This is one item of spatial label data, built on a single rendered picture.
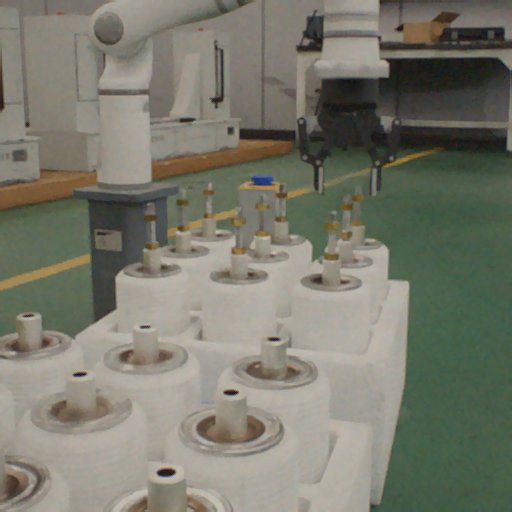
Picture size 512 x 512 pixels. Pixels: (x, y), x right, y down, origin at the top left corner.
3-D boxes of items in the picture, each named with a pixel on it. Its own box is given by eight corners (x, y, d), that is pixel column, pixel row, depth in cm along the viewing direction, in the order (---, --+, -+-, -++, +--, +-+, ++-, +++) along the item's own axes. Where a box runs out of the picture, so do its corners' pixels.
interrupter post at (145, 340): (128, 365, 68) (126, 329, 67) (139, 356, 70) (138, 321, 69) (153, 368, 67) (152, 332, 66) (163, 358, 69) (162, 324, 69)
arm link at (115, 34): (215, -50, 125) (230, -42, 134) (76, 13, 133) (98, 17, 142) (234, 3, 126) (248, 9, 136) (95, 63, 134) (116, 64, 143)
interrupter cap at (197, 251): (204, 260, 107) (204, 256, 107) (152, 259, 108) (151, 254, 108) (213, 249, 115) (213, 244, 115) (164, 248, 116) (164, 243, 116)
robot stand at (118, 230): (79, 343, 148) (71, 189, 141) (124, 322, 160) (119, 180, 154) (141, 355, 141) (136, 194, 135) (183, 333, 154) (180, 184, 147)
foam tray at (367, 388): (81, 465, 101) (74, 335, 97) (183, 363, 137) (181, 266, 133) (379, 507, 91) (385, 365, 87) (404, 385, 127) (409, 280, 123)
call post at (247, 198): (238, 356, 141) (237, 188, 134) (248, 344, 147) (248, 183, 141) (275, 360, 139) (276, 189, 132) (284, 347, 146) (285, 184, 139)
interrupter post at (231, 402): (209, 440, 53) (209, 397, 53) (220, 426, 56) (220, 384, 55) (242, 445, 53) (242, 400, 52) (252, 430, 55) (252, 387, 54)
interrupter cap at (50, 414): (10, 430, 55) (9, 421, 55) (63, 391, 62) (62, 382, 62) (104, 444, 53) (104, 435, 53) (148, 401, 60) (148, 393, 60)
